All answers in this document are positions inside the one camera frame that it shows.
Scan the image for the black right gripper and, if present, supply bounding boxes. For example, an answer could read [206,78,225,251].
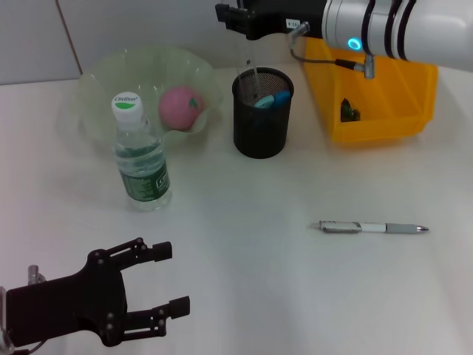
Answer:
[215,0,326,41]

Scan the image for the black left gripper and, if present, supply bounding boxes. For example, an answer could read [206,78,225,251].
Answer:
[5,238,191,348]

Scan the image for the transparent plastic ruler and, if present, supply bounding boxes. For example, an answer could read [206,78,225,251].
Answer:
[235,31,259,103]

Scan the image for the blue scissors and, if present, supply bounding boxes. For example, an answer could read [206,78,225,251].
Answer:
[253,90,292,126]

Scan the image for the clear water bottle green label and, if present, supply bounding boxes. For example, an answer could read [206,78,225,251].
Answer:
[111,91,174,213]

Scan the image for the pink toy peach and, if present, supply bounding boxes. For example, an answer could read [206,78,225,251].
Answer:
[157,85,205,130]

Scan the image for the green plastic wrapper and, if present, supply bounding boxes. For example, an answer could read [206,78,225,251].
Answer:
[339,98,361,123]

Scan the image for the grey white pen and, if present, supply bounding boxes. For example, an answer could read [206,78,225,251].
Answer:
[318,220,431,234]

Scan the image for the green glass fruit plate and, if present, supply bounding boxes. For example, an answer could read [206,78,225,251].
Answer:
[73,42,225,147]

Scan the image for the black mesh pen holder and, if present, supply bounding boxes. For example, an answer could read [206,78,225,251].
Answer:
[231,67,296,160]

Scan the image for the yellow plastic bin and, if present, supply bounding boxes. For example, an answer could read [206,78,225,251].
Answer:
[304,35,439,144]

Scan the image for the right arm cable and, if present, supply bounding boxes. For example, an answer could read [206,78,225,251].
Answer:
[287,21,376,79]

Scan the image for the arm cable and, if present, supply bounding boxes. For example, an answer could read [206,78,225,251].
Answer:
[13,264,47,355]
[287,21,376,79]

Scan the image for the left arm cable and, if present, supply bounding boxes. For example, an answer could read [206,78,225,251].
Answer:
[13,264,47,355]

